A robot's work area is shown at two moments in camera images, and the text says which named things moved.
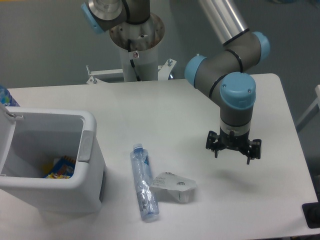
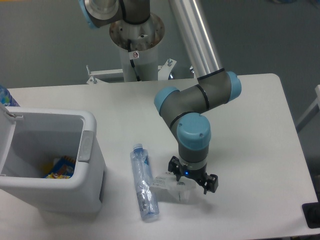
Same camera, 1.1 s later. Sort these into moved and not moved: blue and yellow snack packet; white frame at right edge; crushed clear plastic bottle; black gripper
Moved: black gripper
Not moved: white frame at right edge; crushed clear plastic bottle; blue and yellow snack packet
